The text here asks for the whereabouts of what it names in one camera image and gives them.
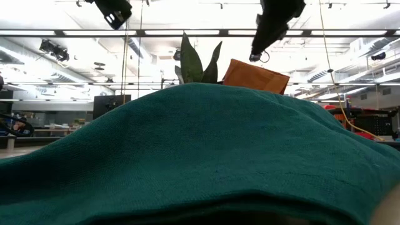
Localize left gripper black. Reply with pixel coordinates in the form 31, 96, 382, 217
93, 0, 133, 31

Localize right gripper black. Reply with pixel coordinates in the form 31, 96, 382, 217
251, 0, 307, 57

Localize orange brown box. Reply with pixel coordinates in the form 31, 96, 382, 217
222, 58, 291, 96

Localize snake plant green leaves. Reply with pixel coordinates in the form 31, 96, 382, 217
174, 32, 223, 84

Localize black monitor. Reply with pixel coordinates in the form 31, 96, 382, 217
92, 94, 132, 121

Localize dark green knitted cloth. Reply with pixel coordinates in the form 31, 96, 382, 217
0, 82, 400, 225

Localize black storage crate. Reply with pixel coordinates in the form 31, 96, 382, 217
355, 112, 398, 137

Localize person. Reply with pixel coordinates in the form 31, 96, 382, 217
12, 116, 32, 136

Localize black ceiling camera with cable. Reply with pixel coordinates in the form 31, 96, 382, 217
249, 49, 271, 64

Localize thin hanging rope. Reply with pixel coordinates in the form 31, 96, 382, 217
121, 18, 131, 105

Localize black overhead frame bar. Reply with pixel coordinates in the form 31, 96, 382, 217
0, 29, 400, 39

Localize yellow hanging cable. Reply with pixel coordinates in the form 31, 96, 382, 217
318, 0, 386, 142

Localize black looped cable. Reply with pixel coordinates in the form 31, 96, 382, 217
0, 112, 35, 138

